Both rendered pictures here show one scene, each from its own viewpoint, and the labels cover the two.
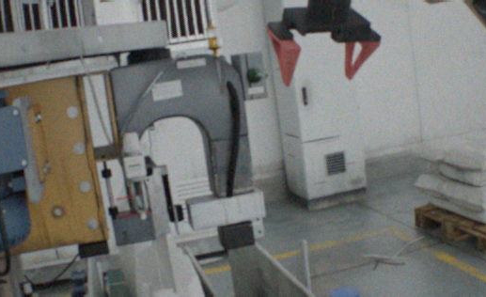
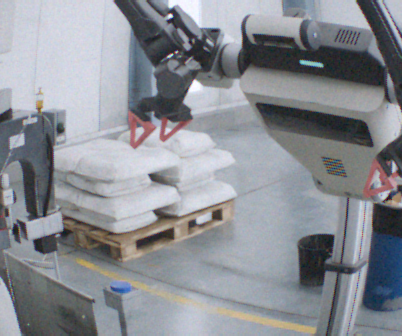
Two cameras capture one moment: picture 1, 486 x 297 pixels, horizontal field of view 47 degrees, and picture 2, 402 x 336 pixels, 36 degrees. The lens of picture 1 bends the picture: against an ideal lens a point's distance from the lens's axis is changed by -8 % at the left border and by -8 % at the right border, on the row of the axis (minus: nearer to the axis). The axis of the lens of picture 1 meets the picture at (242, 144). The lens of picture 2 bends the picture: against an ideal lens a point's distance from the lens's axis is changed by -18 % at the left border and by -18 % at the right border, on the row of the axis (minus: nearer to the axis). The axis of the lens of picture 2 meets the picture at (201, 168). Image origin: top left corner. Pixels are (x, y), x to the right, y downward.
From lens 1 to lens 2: 0.85 m
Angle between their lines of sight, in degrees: 36
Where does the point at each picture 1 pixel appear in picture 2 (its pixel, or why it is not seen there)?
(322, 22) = (168, 110)
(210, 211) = (35, 227)
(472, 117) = (78, 121)
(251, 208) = (56, 224)
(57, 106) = not seen: outside the picture
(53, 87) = not seen: outside the picture
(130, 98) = not seen: outside the picture
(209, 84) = (37, 135)
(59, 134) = not seen: outside the picture
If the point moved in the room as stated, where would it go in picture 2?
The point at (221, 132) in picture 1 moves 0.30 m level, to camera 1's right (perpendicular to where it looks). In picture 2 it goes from (41, 170) to (135, 152)
